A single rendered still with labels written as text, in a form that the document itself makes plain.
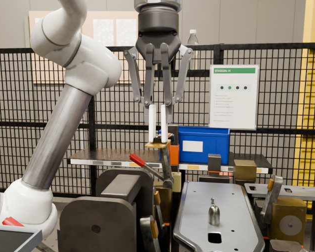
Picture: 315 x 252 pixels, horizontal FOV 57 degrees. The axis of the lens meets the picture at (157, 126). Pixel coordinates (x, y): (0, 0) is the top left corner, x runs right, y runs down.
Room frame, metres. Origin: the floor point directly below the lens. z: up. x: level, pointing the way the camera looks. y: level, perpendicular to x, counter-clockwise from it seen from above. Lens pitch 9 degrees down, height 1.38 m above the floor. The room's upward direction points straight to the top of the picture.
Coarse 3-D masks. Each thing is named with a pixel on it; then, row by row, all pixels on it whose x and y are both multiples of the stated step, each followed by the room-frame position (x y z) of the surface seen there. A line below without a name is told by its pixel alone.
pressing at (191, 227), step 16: (192, 192) 0.95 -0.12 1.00; (208, 192) 0.95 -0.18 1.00; (224, 192) 0.95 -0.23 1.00; (240, 192) 0.95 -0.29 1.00; (192, 208) 0.83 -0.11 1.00; (208, 208) 0.83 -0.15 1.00; (224, 208) 0.83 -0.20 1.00; (240, 208) 0.83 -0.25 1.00; (176, 224) 0.72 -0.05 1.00; (192, 224) 0.73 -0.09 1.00; (208, 224) 0.73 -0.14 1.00; (224, 224) 0.73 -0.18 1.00; (240, 224) 0.73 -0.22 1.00; (256, 224) 0.74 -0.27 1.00; (176, 240) 0.67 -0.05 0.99; (192, 240) 0.65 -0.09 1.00; (224, 240) 0.65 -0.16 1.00; (240, 240) 0.65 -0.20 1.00; (256, 240) 0.65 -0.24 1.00
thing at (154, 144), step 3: (153, 138) 0.54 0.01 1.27; (156, 138) 0.54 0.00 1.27; (159, 138) 0.54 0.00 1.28; (153, 141) 0.54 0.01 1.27; (156, 141) 0.54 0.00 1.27; (159, 141) 0.54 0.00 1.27; (168, 141) 0.55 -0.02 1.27; (147, 144) 0.52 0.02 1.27; (150, 144) 0.52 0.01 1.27; (153, 144) 0.52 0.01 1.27; (156, 144) 0.52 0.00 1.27; (159, 144) 0.52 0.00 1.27; (162, 144) 0.52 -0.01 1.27; (165, 144) 0.52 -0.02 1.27; (150, 147) 0.50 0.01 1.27; (153, 147) 0.50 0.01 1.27; (156, 147) 0.50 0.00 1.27; (159, 147) 0.50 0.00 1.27; (162, 147) 0.50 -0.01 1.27
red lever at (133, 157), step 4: (132, 156) 0.90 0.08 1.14; (136, 156) 0.90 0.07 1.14; (132, 160) 0.90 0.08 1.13; (136, 160) 0.89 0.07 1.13; (140, 160) 0.90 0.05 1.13; (140, 164) 0.89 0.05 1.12; (144, 164) 0.89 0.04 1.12; (148, 168) 0.89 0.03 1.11; (152, 168) 0.90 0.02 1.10; (152, 172) 0.89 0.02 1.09; (156, 172) 0.89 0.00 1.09; (156, 176) 0.89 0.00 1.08; (160, 176) 0.89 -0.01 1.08
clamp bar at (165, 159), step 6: (168, 138) 0.88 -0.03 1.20; (174, 138) 0.89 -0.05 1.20; (162, 150) 0.87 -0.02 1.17; (162, 156) 0.87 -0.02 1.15; (168, 156) 0.90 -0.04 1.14; (162, 162) 0.87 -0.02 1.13; (168, 162) 0.90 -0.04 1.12; (162, 168) 0.87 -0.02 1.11; (168, 168) 0.87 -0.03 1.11; (168, 174) 0.87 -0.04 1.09
